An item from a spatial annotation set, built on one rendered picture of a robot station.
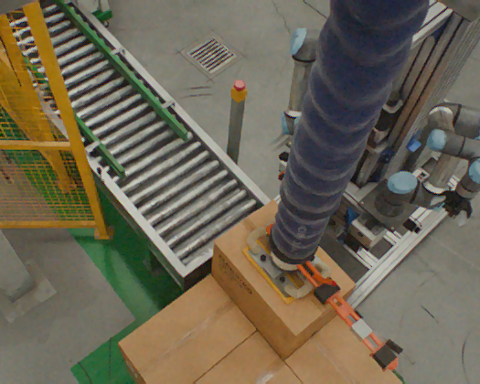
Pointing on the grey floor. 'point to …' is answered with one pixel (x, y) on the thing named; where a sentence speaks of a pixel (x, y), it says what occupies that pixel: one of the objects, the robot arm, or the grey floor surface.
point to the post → (236, 123)
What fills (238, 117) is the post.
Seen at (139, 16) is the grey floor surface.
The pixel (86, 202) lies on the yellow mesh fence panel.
